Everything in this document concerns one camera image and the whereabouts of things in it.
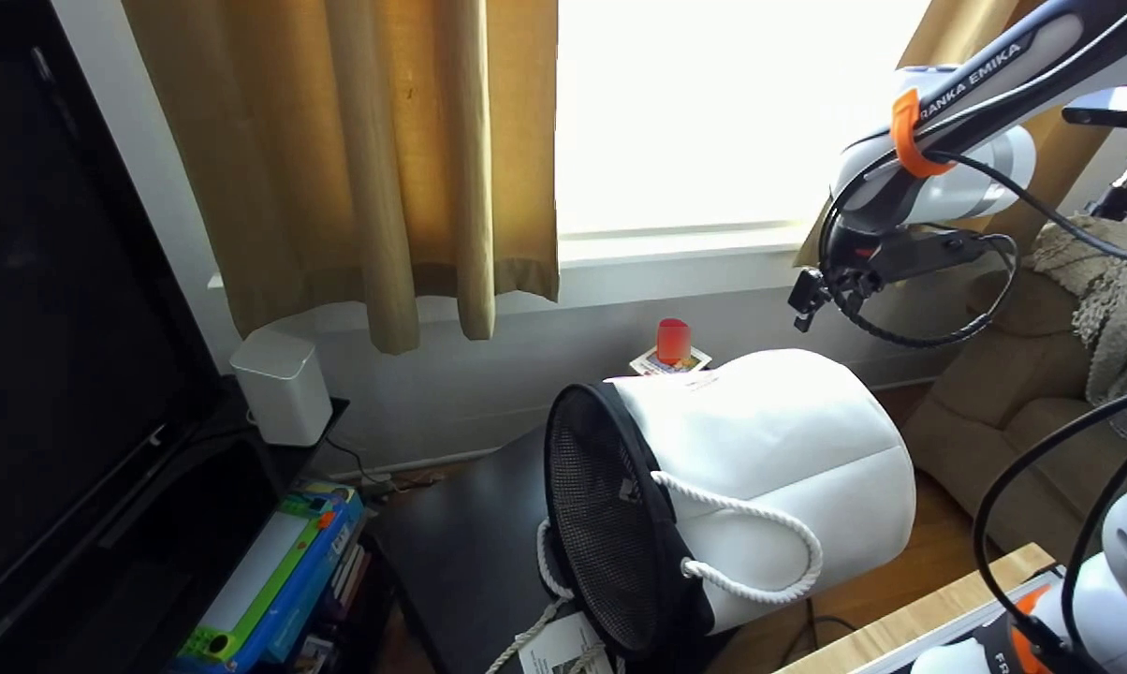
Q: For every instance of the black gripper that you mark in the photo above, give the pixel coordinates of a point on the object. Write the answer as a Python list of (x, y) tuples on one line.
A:
[(844, 279)]

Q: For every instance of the white bag with black rim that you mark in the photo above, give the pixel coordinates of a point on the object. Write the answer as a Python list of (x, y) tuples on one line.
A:
[(693, 502)]

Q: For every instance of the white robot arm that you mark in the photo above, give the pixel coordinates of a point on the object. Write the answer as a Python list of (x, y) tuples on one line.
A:
[(954, 147)]

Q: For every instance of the red plastic cup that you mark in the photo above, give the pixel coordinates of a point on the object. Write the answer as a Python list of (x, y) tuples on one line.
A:
[(672, 336)]

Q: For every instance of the illustrated picture book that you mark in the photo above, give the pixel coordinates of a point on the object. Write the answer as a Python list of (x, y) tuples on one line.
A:
[(658, 364)]

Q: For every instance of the beige sofa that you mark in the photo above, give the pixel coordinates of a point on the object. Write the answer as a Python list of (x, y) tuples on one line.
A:
[(1054, 349)]

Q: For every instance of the mustard yellow curtain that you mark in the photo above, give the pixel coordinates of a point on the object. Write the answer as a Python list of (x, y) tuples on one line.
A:
[(373, 151)]

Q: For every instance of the white box speaker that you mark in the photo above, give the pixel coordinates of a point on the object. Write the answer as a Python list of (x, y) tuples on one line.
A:
[(282, 385)]

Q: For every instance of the stack of colourful books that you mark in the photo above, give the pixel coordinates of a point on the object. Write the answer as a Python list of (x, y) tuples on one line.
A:
[(275, 586)]

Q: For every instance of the black television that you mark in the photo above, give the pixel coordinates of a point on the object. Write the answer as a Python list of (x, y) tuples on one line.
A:
[(130, 483)]

